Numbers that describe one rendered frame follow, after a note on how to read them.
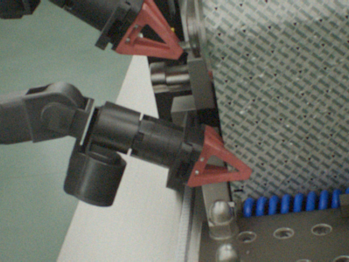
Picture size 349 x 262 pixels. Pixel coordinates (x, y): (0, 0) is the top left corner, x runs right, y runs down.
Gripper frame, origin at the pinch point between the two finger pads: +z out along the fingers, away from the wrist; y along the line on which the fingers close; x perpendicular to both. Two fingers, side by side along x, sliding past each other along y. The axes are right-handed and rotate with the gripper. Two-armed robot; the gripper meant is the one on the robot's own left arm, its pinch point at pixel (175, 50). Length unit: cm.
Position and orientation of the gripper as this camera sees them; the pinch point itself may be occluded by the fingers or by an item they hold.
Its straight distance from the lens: 95.7
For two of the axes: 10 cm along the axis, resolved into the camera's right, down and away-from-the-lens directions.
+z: 8.5, 4.9, 1.8
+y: -0.6, 4.3, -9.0
